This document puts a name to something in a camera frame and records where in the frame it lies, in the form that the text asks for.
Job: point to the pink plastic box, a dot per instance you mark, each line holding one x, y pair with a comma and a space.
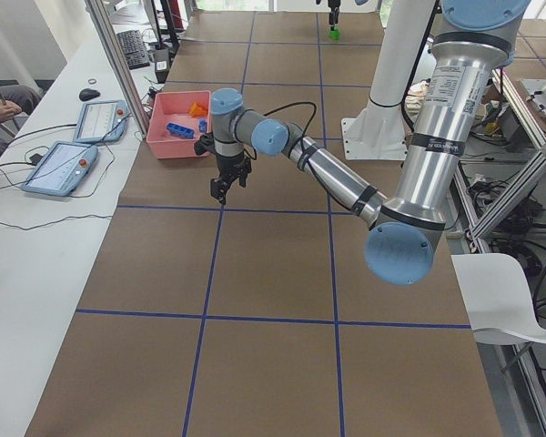
178, 121

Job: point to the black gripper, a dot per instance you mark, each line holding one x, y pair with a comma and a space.
332, 17
227, 164

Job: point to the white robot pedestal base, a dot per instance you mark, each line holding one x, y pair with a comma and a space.
378, 132

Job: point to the upper teach pendant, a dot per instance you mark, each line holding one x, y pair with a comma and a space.
101, 121

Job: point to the lower teach pendant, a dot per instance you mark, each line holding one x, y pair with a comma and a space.
61, 169

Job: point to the long blue block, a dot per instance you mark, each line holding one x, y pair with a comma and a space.
180, 131

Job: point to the small blue block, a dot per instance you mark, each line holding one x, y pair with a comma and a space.
203, 125

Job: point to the teach pendant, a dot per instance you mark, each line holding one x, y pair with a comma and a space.
101, 121
61, 169

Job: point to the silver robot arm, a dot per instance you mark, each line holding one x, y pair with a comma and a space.
434, 67

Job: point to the aluminium frame post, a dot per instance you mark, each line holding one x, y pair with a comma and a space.
116, 59

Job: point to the orange block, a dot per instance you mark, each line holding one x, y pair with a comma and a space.
197, 110

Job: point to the black keyboard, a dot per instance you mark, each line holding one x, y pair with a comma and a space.
133, 48

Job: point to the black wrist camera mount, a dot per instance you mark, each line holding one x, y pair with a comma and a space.
205, 144

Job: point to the black computer mouse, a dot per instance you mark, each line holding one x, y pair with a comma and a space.
88, 94

